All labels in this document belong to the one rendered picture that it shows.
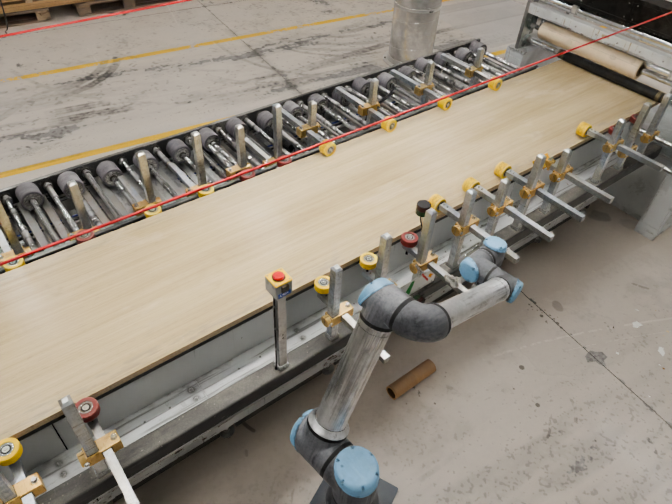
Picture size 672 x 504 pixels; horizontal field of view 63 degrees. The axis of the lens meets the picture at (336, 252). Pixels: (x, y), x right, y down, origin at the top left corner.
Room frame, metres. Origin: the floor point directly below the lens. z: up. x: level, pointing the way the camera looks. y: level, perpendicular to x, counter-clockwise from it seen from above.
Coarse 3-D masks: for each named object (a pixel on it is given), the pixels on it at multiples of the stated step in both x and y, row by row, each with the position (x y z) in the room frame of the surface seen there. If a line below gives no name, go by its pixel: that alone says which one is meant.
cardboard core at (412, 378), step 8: (416, 368) 1.77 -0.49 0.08; (424, 368) 1.77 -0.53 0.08; (432, 368) 1.79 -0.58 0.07; (408, 376) 1.71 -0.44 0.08; (416, 376) 1.72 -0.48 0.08; (424, 376) 1.74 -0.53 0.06; (392, 384) 1.66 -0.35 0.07; (400, 384) 1.66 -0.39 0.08; (408, 384) 1.67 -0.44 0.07; (416, 384) 1.70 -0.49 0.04; (392, 392) 1.65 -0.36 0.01; (400, 392) 1.62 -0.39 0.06
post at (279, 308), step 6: (282, 300) 1.29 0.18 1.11; (276, 306) 1.28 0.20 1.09; (282, 306) 1.29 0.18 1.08; (276, 312) 1.29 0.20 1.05; (282, 312) 1.29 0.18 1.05; (276, 318) 1.29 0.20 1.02; (282, 318) 1.29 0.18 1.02; (276, 324) 1.29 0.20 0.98; (282, 324) 1.29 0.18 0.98; (276, 330) 1.29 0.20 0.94; (282, 330) 1.29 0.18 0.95; (276, 336) 1.29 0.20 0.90; (282, 336) 1.29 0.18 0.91; (276, 342) 1.29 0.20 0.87; (282, 342) 1.29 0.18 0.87; (276, 348) 1.29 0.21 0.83; (282, 348) 1.29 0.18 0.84; (276, 354) 1.29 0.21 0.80; (282, 354) 1.29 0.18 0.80; (276, 360) 1.28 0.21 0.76; (282, 360) 1.29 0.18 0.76; (276, 366) 1.28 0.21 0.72; (282, 366) 1.28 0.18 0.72
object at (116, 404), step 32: (576, 160) 3.00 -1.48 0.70; (512, 192) 2.58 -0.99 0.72; (448, 224) 2.23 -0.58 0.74; (352, 288) 1.81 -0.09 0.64; (448, 288) 2.33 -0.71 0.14; (256, 320) 1.46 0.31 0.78; (288, 320) 1.57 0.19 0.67; (192, 352) 1.27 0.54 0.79; (224, 352) 1.36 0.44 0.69; (128, 384) 1.10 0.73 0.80; (160, 384) 1.17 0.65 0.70; (288, 384) 1.56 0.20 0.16; (64, 416) 0.95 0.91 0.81; (32, 448) 0.87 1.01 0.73; (64, 448) 0.92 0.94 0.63; (192, 448) 1.21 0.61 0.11; (128, 480) 1.02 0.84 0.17
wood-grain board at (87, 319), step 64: (448, 128) 2.92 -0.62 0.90; (512, 128) 2.98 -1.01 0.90; (576, 128) 3.03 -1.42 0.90; (256, 192) 2.18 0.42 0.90; (320, 192) 2.21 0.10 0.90; (384, 192) 2.25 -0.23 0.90; (448, 192) 2.29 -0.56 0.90; (64, 256) 1.64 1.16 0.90; (128, 256) 1.67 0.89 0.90; (192, 256) 1.69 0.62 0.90; (256, 256) 1.72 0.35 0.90; (320, 256) 1.75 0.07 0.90; (0, 320) 1.28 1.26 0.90; (64, 320) 1.30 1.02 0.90; (128, 320) 1.32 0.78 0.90; (192, 320) 1.34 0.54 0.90; (0, 384) 1.01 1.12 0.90; (64, 384) 1.02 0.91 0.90
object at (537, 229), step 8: (480, 192) 2.23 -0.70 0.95; (488, 192) 2.23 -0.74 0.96; (488, 200) 2.19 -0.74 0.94; (512, 208) 2.11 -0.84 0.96; (512, 216) 2.08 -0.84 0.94; (520, 216) 2.06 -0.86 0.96; (528, 224) 2.01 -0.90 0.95; (536, 224) 2.00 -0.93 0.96; (536, 232) 1.97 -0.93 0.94; (544, 232) 1.95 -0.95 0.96
